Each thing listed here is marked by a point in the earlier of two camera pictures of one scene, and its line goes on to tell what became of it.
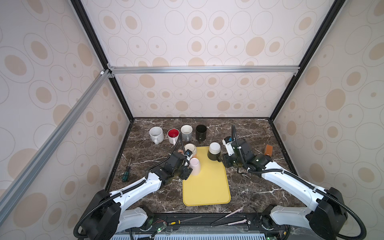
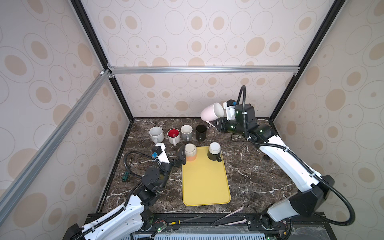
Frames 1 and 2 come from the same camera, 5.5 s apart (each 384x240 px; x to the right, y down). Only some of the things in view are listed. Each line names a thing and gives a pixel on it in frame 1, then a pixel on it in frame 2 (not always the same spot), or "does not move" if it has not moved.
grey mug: [186, 132] does not move
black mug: [201, 133] does not move
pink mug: [194, 164] → [212, 112]
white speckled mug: [156, 134] does not move
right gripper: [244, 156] → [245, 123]
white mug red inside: [173, 135] does not move
